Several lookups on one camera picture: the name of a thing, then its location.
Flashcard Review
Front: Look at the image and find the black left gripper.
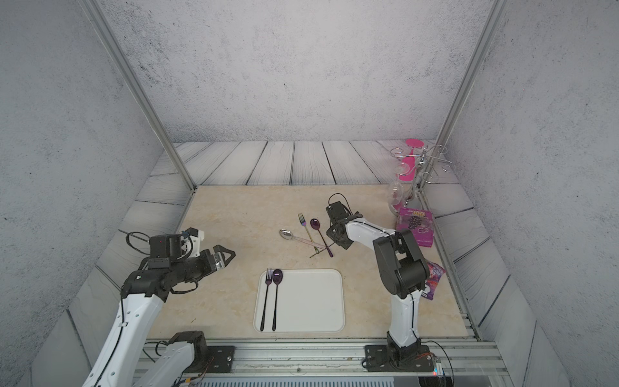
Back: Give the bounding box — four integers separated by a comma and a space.
171, 243, 236, 284

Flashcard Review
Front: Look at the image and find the maroon purple spoon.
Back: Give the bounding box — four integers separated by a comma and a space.
310, 219, 334, 258

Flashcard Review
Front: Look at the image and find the rainbow iridescent fork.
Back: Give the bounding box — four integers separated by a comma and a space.
298, 213, 314, 243

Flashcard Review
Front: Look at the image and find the dark purple fork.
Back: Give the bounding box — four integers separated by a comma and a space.
260, 269, 274, 332

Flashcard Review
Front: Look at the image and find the silver spoon pink handle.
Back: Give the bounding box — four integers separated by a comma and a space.
279, 229, 326, 250

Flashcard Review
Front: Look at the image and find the dark purple spoon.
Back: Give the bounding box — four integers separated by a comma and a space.
272, 269, 284, 332

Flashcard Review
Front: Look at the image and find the blue fork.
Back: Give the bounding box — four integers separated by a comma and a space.
309, 243, 335, 258

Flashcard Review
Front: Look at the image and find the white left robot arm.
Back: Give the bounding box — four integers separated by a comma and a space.
84, 245, 235, 386

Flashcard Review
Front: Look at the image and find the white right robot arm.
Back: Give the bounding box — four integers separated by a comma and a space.
327, 204, 430, 363

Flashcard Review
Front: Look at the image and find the clear wine glass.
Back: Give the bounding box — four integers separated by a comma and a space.
387, 162, 410, 216

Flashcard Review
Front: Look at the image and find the pink wine glass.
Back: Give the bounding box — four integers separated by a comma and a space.
398, 139, 425, 182

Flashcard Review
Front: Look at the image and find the magenta candy box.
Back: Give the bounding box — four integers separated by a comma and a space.
396, 208, 435, 248

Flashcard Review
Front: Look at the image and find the white rectangular tray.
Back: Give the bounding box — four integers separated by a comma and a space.
253, 269, 346, 334

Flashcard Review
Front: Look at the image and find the metal glass rack stand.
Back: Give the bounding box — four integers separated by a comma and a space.
389, 144, 447, 208

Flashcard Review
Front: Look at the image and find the purple Fox's candy bag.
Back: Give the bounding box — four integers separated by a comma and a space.
422, 261, 446, 301

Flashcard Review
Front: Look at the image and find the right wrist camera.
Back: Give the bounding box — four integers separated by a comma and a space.
326, 202, 352, 224

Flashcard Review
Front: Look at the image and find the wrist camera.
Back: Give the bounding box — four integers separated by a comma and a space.
149, 227, 205, 261
326, 202, 352, 224

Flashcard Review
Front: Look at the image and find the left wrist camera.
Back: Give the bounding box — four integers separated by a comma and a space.
149, 227, 205, 261

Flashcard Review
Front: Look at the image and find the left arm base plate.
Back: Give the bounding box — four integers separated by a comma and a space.
185, 346, 235, 374

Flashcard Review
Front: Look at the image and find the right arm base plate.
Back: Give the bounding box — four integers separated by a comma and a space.
361, 344, 436, 372

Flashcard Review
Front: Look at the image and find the aluminium left corner post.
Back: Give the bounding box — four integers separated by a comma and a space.
79, 0, 198, 194

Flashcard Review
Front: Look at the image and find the aluminium corner post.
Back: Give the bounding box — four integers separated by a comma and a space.
79, 0, 198, 194
418, 0, 508, 190

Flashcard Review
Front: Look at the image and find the aluminium front rail frame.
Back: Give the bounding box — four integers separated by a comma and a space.
130, 338, 514, 387

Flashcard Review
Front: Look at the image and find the aluminium right corner post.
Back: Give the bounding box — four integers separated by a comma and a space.
418, 0, 508, 190

